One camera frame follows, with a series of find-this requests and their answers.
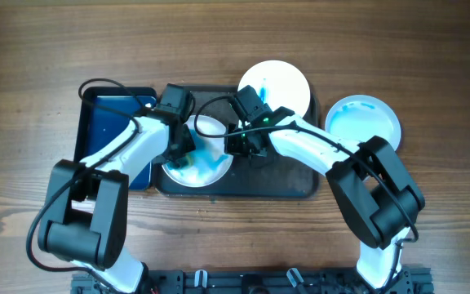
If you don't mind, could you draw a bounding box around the small blue tray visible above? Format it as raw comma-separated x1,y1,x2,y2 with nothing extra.
73,87,157,191

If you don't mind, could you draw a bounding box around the left black cable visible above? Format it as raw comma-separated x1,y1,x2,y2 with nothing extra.
25,78,197,287

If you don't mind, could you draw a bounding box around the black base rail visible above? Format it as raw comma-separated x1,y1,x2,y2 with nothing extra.
70,266,435,294

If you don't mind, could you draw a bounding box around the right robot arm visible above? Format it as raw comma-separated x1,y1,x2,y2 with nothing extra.
227,86,425,293

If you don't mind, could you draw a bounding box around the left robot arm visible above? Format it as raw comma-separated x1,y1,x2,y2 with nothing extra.
26,84,196,293

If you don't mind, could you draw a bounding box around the white plate bottom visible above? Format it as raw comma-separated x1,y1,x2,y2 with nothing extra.
325,95,401,150

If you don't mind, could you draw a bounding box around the right black cable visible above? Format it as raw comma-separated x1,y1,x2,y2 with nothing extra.
193,94,420,287

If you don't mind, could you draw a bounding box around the green yellow sponge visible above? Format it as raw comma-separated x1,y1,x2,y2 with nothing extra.
166,154,193,170

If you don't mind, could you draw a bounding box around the large dark serving tray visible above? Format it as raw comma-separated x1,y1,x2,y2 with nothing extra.
151,84,320,199

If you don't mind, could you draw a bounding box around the white plate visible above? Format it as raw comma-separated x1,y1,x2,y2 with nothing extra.
325,95,401,150
162,115,233,188
237,60,311,116

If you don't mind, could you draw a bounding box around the white plate top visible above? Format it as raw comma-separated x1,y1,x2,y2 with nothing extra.
237,60,311,116

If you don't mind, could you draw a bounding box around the black cable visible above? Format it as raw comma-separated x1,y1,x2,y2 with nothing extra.
25,78,197,287
193,94,420,287

